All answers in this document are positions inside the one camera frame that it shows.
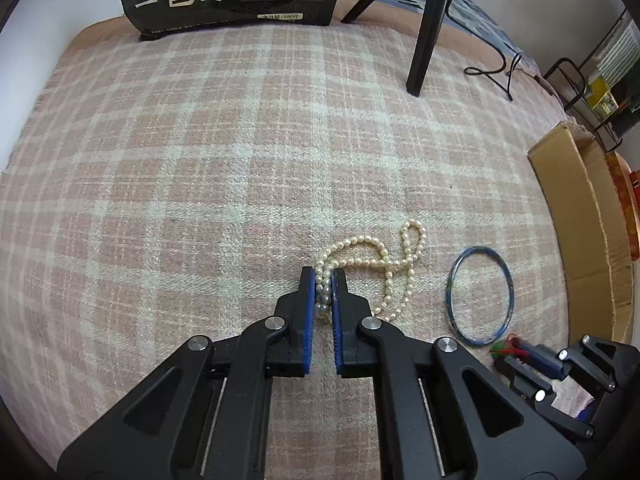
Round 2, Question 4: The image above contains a black metal rack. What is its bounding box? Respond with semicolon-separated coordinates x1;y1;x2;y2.
542;57;628;152

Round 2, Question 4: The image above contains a black cable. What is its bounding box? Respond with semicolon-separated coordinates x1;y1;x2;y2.
465;51;540;102

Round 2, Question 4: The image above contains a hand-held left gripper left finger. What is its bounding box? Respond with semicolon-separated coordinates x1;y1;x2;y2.
56;266;317;480

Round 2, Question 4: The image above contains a brown cardboard box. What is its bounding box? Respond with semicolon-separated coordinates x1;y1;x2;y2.
527;122;640;343

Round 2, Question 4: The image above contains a white pearl necklace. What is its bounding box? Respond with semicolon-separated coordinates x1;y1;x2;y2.
314;220;427;325

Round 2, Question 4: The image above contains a yellow green box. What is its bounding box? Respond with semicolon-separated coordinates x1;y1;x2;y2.
586;76;617;113

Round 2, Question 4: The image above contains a pink plaid blanket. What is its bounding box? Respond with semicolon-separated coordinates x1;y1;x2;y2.
0;0;623;480

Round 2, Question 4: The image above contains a red and green string ornament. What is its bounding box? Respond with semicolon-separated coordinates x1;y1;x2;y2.
490;334;532;362

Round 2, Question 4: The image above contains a blue bangle bracelet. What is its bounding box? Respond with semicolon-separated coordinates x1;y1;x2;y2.
446;246;515;348

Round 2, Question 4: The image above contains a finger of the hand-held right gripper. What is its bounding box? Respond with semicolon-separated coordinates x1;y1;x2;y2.
494;344;596;441
559;334;626;403

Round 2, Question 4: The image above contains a black tripod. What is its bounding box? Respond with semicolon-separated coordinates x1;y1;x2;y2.
341;0;460;97

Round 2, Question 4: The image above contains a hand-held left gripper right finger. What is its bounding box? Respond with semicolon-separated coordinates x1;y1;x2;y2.
330;267;587;480

